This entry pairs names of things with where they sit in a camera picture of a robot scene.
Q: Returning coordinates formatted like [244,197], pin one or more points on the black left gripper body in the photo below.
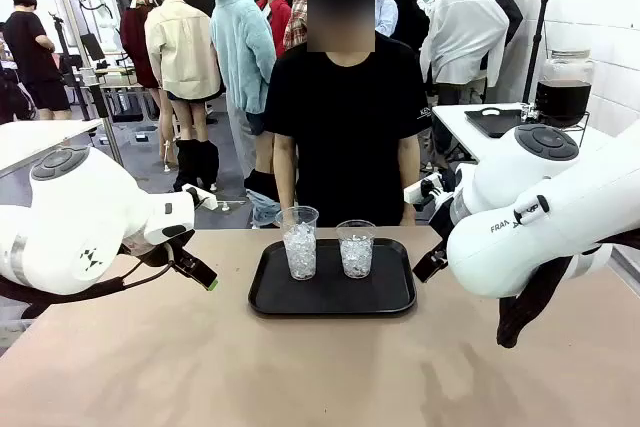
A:
[165,253]

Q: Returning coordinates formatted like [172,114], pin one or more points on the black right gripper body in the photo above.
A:
[442,219]

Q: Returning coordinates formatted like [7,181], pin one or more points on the short clear plastic cup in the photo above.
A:
[356,257]

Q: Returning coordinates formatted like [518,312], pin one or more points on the tall clear plastic cup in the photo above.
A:
[300,252]

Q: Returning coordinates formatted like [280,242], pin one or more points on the person's left forearm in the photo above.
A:
[409,187]

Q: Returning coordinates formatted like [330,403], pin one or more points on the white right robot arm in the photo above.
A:
[525,247]

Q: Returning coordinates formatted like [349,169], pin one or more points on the person's right forearm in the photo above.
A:
[286,182]

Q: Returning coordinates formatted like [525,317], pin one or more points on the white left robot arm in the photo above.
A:
[75,207]

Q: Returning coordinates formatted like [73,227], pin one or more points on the glass drink dispenser jar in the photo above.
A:
[565,97]

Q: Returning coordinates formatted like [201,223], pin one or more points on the person's left hand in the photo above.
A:
[408,217]

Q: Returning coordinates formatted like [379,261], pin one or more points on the person's right hand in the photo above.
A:
[287,202]

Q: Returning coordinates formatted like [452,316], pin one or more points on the blue jeans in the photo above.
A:
[262,209]

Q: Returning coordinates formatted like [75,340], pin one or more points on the black tall boot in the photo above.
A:
[209,164]
[186,167]

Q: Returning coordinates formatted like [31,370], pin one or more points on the white side table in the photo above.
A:
[452,119]

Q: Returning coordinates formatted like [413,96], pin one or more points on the black serving tray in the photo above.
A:
[330,297]

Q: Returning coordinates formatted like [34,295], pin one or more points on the person in black T-shirt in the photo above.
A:
[345,137]

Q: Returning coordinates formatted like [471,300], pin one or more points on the white work table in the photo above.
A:
[35,139]

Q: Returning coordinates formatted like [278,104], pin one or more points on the mannequin in white shirt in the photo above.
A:
[460,32]

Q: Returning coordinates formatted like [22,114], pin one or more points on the black tripod stand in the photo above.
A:
[537,47]

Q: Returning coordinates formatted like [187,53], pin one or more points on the mannequin in black coat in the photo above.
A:
[412,22]

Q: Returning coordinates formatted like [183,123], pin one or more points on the mannequin in cream jacket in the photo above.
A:
[182,52]

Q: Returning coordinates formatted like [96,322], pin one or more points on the mannequin in maroon dress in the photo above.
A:
[137,42]

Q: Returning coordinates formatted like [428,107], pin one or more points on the mannequin in light blue fleece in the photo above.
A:
[242,47]

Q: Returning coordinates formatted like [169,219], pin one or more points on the mannequin in black jacket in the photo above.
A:
[507,7]

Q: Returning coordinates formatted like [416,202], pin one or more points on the bystander in black T-shirt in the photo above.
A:
[32,52]

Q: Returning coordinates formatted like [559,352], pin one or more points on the mannequin in plaid hooded shirt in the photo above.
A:
[296,22]

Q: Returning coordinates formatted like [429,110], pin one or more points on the mannequin in red jacket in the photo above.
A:
[280,17]

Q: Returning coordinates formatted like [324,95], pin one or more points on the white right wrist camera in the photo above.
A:
[417,190]

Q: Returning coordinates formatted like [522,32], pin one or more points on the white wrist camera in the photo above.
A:
[417,190]
[202,198]

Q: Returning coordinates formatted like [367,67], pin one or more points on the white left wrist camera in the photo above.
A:
[202,198]

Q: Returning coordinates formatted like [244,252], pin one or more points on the black camera stand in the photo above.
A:
[100,97]

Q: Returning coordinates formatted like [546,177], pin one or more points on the grey metal frame post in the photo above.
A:
[87,47]

